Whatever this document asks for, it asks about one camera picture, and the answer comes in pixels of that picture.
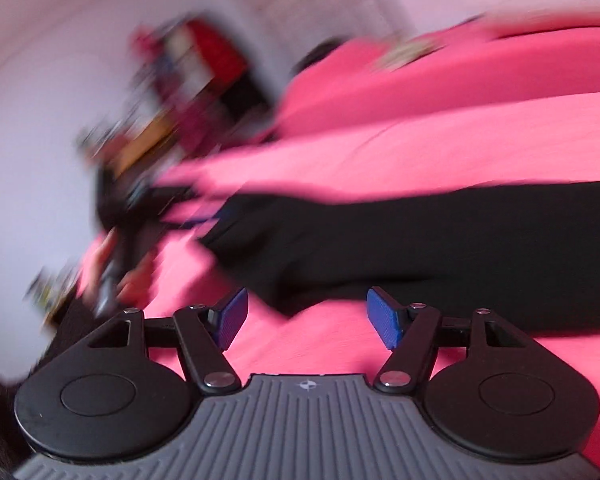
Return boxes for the cluttered clothes shelf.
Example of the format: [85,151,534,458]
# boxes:
[76,14,275,176]

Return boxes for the far pink bed cover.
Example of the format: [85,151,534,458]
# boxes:
[276,23,600,139]

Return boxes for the pink bed cover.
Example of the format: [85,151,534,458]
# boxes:
[76,90,600,470]
[276,23,600,139]

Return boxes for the near pink bed cover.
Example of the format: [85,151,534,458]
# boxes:
[76,90,600,470]

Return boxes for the black pants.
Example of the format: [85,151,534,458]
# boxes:
[201,182,600,333]

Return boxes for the dark garment on far bed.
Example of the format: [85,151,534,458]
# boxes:
[292,37,348,76]

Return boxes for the olive green cloth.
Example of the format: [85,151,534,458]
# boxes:
[376,40,440,70]

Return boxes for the person's left hand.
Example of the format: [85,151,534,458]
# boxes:
[81,229,158,311]

